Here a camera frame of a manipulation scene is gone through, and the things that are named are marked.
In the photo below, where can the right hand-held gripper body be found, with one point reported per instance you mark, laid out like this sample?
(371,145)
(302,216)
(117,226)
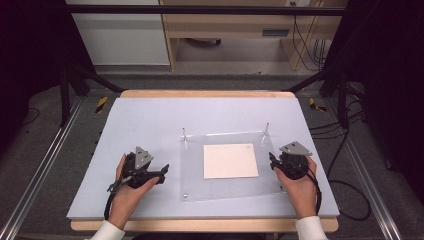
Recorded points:
(293,163)

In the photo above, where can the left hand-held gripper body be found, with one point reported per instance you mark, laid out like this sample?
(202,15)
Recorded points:
(141,159)

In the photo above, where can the picture card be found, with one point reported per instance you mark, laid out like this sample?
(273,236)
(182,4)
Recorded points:
(230,161)

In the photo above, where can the clear acrylic photo frame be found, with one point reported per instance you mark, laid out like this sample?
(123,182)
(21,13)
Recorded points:
(230,186)

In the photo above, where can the person's right hand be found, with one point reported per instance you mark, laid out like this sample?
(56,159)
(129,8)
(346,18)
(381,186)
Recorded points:
(300,195)

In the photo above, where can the person's left hand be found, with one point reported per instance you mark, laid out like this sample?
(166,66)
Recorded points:
(128,200)

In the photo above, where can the white foam board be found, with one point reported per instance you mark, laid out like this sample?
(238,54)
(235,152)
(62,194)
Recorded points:
(150,120)

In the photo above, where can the wooden table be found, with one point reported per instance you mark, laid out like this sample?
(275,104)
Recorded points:
(200,225)

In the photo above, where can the black metal stand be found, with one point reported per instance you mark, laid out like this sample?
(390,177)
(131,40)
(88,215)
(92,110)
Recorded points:
(68,86)
(336,83)

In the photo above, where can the white cabinet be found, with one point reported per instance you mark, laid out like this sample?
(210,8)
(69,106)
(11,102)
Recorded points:
(123,40)

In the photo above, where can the black curtain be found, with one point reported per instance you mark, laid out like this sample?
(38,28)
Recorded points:
(30,56)
(390,83)

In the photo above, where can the light wooden desk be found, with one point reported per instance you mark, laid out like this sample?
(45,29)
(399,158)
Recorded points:
(230,25)

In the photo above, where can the black horizontal bar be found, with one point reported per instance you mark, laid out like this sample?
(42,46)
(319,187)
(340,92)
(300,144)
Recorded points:
(200,9)

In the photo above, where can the aluminium rail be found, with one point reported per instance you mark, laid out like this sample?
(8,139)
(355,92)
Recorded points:
(43,166)
(363,173)

